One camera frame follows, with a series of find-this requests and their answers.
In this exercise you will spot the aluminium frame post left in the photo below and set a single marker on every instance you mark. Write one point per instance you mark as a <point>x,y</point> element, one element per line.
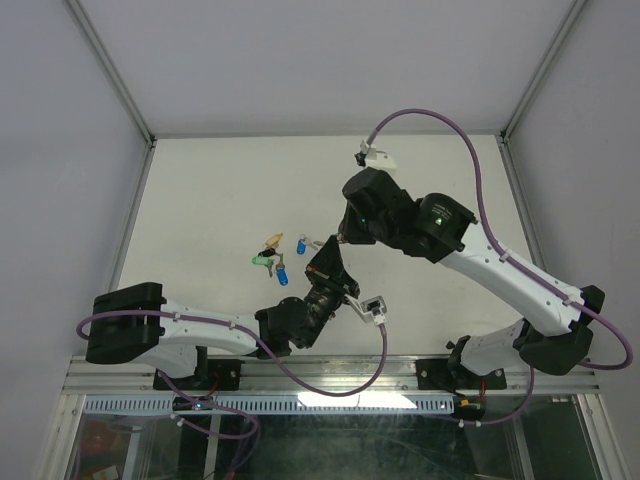
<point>96,45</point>

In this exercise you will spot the aluminium frame post right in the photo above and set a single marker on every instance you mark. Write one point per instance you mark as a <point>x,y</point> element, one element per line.
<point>544,67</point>

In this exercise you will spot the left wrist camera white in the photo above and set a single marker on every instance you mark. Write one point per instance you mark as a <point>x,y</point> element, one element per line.
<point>371,310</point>

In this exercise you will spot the blue key tag upper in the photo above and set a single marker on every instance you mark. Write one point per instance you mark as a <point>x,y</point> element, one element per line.
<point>301,247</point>

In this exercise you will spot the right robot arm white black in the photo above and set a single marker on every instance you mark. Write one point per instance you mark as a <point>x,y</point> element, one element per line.
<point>553,333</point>

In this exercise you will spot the silver key on upper blue tag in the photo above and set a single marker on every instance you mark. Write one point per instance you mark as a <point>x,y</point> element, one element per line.
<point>310,243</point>

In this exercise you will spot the blue key tag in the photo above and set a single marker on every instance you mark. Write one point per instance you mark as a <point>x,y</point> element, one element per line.
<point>301,247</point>
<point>282,275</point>

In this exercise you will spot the green key tag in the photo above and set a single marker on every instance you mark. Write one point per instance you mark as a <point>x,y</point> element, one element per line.
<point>262,261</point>

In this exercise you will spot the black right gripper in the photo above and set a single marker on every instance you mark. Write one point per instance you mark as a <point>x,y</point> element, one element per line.
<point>349,234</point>

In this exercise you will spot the white cable duct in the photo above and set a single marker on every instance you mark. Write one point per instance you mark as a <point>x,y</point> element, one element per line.
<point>302,403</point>

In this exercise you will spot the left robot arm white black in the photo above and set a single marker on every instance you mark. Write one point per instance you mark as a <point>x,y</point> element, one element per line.
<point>138,324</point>

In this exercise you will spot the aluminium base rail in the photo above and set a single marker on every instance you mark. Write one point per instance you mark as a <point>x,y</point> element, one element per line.
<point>409,374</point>

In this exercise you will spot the aluminium frame post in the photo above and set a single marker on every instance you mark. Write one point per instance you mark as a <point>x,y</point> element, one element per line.
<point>96,45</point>
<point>544,67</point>

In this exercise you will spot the yellow key tag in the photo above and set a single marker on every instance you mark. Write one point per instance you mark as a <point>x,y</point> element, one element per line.
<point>273,241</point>

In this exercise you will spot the black key tag with keys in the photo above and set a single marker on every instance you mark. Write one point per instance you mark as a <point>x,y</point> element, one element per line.
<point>268,253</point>

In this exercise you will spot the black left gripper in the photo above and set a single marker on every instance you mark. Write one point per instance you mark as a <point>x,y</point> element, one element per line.
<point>328,262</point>

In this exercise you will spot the blue key tag lower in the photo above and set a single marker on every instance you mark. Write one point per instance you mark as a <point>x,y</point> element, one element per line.
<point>282,275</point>

